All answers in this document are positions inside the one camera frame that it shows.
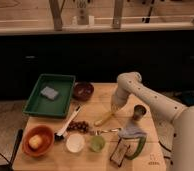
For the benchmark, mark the yellow fruit in bowl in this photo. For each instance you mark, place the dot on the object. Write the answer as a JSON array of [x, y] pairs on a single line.
[[35, 142]]

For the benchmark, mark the yellow banana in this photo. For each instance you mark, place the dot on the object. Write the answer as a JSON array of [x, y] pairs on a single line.
[[103, 119]]

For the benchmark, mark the orange bowl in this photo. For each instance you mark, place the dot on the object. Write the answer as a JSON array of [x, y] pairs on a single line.
[[47, 136]]

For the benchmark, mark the green small cup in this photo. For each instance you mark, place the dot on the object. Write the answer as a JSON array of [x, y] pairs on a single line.
[[97, 143]]

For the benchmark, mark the blue sponge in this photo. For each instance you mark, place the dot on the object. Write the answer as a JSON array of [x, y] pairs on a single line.
[[49, 93]]

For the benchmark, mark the dark red bowl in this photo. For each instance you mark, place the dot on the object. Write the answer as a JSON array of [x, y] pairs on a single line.
[[83, 91]]

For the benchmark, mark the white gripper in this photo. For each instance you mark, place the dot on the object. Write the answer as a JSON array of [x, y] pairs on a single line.
[[119, 99]]

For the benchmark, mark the green plastic tray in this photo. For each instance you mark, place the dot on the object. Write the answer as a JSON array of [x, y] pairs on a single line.
[[39, 106]]

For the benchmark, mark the blue grey cloth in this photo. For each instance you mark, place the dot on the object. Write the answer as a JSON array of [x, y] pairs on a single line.
[[131, 131]]

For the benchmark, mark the bunch of dark grapes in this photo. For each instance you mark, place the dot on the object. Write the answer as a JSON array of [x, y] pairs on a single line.
[[81, 126]]

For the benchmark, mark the white small bowl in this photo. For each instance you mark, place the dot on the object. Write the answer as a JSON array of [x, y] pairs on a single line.
[[75, 143]]

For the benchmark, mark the metal spoon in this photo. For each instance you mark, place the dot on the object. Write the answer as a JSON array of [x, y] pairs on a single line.
[[98, 132]]

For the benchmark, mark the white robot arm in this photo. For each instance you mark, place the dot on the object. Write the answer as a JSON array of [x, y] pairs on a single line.
[[179, 115]]

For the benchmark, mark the metal cup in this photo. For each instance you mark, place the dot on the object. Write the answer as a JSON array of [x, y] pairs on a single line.
[[139, 112]]

